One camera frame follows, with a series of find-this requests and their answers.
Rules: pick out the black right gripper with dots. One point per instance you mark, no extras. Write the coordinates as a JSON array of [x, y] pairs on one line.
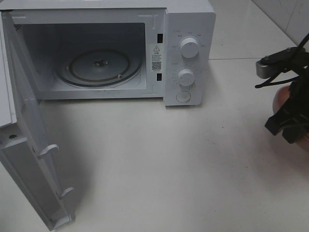
[[293, 117]]

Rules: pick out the pink plate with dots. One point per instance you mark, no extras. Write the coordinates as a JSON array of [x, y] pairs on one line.
[[280, 98]]

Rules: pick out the round door release button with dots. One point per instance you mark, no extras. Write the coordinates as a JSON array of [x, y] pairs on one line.
[[183, 96]]

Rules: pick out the white microwave door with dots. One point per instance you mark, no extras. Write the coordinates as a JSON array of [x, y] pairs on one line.
[[25, 151]]

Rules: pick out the lower white timer knob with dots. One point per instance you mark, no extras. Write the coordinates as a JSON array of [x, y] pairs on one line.
[[185, 77]]

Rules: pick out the upper white power knob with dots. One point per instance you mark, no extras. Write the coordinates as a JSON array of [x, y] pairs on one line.
[[189, 47]]

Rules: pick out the warning label sticker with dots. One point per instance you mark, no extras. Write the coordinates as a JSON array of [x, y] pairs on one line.
[[156, 57]]

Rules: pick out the glass microwave turntable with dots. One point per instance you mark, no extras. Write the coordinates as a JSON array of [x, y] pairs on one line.
[[99, 67]]

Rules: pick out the white microwave oven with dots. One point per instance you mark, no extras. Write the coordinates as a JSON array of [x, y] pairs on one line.
[[55, 29]]

